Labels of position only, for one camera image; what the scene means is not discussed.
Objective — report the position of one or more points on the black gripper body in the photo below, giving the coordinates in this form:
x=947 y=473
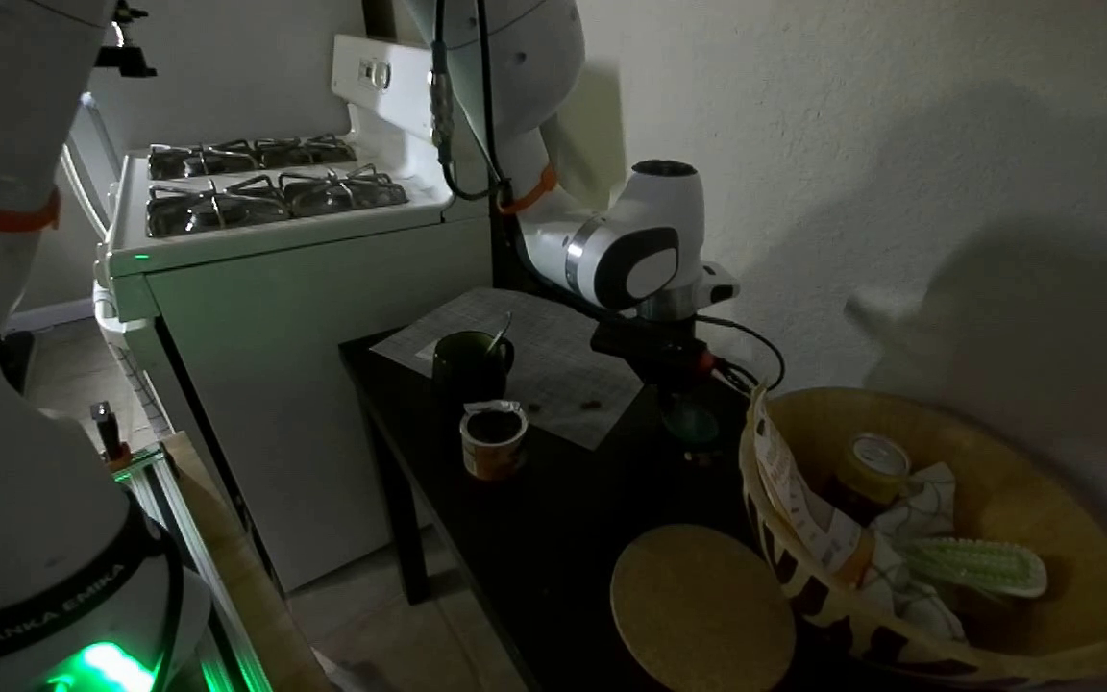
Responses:
x=670 y=360

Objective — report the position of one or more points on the green plastic lid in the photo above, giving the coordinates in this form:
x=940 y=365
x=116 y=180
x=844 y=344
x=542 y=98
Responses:
x=698 y=430

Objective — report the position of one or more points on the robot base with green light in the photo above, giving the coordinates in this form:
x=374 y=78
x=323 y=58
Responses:
x=93 y=592

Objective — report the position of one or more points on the open tin can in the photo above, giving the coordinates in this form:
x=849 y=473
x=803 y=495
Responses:
x=494 y=441

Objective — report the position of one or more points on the grey checked place mat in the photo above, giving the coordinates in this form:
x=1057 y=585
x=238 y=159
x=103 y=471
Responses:
x=565 y=386

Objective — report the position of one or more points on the dark green mug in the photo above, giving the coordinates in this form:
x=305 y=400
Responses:
x=470 y=365

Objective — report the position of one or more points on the white printed packet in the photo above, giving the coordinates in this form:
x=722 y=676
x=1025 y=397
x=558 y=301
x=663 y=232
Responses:
x=827 y=532

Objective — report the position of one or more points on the tape roll in bowl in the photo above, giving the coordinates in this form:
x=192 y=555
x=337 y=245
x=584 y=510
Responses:
x=875 y=467

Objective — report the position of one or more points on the black side table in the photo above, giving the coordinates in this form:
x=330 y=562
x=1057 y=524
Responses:
x=540 y=549

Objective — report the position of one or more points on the large wooden bowl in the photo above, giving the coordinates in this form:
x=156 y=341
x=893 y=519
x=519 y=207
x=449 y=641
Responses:
x=966 y=482

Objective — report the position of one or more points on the green striped packet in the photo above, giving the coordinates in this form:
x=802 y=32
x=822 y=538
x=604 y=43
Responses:
x=980 y=567

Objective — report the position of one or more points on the white gas stove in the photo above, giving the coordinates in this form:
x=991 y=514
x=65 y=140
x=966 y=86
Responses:
x=235 y=269

